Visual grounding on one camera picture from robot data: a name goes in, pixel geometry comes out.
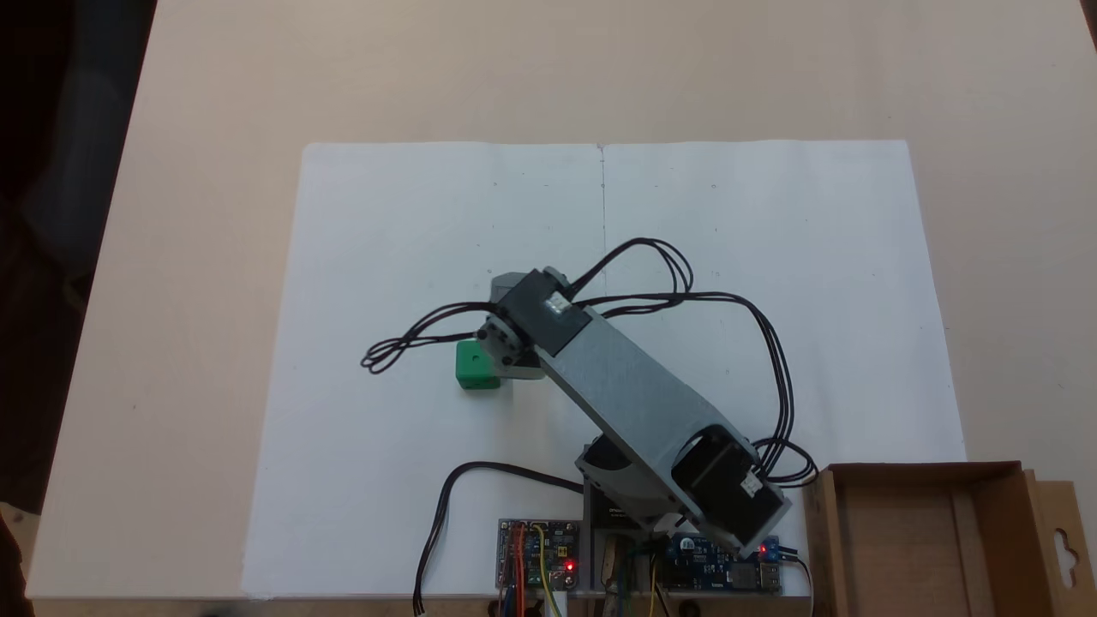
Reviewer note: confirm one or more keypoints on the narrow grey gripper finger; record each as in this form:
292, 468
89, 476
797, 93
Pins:
507, 287

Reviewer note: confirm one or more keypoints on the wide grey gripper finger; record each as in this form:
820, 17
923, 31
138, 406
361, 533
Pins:
524, 367

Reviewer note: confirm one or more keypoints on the green die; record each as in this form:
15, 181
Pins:
473, 367

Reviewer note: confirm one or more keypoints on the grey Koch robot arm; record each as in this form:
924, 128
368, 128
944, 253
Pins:
634, 394

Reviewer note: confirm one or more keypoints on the white paper sheet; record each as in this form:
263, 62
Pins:
428, 257

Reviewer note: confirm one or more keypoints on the blue circuit board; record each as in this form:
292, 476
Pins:
711, 557

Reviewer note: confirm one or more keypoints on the brown cardboard box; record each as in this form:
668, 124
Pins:
908, 548

